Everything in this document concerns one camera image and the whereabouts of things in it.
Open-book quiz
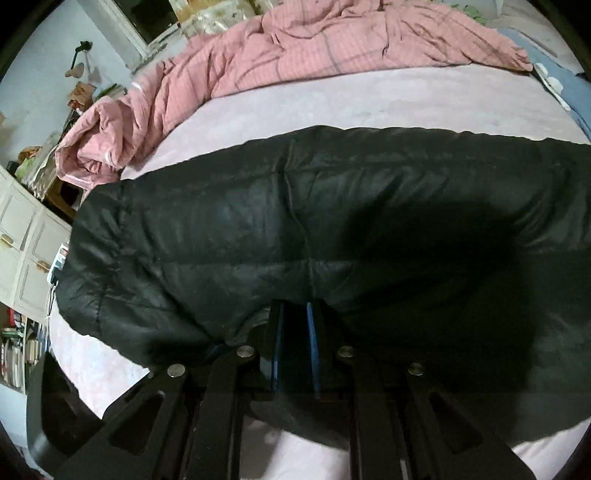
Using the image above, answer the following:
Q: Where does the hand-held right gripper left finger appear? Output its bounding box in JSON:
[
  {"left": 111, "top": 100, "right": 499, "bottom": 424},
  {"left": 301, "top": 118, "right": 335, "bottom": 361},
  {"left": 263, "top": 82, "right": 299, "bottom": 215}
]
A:
[{"left": 58, "top": 299, "right": 286, "bottom": 480}]

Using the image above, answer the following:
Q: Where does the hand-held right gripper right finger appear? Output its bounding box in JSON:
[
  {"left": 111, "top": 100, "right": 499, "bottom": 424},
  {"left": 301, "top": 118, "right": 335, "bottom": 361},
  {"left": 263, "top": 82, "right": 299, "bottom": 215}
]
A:
[{"left": 305, "top": 299, "right": 525, "bottom": 480}]

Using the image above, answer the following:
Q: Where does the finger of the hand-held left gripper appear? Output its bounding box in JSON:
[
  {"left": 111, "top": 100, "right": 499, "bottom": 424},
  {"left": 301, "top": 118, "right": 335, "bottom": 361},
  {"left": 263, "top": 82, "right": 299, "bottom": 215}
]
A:
[{"left": 27, "top": 353, "right": 105, "bottom": 476}]

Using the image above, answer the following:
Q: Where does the black down jacket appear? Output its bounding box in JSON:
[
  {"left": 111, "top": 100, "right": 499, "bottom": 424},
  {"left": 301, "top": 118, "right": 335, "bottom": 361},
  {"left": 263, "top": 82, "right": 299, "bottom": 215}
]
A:
[{"left": 54, "top": 124, "right": 591, "bottom": 450}]

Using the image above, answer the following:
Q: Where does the row of books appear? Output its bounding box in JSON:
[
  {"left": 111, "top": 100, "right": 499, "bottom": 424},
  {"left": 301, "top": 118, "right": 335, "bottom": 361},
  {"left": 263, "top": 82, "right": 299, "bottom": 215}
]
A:
[{"left": 0, "top": 309, "right": 51, "bottom": 394}]

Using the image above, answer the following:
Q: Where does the white power strip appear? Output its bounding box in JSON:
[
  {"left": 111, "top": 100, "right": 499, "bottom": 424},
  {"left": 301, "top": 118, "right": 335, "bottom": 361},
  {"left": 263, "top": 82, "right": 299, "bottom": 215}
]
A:
[{"left": 48, "top": 244, "right": 71, "bottom": 283}]

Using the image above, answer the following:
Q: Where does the white cabinet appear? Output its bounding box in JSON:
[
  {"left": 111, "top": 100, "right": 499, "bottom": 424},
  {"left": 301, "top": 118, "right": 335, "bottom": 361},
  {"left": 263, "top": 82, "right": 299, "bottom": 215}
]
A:
[{"left": 0, "top": 164, "right": 73, "bottom": 320}]

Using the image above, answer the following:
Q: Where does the wooden desk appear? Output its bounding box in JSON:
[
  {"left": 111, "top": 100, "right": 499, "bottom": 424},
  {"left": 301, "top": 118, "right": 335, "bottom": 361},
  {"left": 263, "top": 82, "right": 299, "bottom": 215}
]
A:
[{"left": 44, "top": 178, "right": 80, "bottom": 223}]

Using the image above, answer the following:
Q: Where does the pink checked quilt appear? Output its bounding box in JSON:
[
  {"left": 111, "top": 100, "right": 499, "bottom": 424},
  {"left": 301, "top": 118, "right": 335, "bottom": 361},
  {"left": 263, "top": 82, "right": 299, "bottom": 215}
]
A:
[{"left": 54, "top": 0, "right": 534, "bottom": 190}]

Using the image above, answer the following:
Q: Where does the tree print curtain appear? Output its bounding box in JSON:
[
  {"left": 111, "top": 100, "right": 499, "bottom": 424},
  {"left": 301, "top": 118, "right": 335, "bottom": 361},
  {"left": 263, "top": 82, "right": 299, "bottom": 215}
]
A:
[{"left": 168, "top": 0, "right": 259, "bottom": 40}]

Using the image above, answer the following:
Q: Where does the white framed window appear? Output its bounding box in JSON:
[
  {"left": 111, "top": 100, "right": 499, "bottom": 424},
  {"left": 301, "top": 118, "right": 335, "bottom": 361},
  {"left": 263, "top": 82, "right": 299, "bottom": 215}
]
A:
[{"left": 99, "top": 0, "right": 181, "bottom": 57}]

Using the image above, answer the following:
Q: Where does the blue floral pillow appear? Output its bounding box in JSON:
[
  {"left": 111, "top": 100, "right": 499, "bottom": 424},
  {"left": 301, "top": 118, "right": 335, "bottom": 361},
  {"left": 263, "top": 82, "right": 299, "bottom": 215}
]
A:
[{"left": 496, "top": 27, "right": 591, "bottom": 140}]

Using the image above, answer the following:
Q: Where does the green patterned cloth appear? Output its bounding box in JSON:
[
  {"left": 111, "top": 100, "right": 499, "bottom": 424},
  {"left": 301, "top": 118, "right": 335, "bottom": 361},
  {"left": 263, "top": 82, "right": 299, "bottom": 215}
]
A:
[{"left": 434, "top": 0, "right": 488, "bottom": 24}]

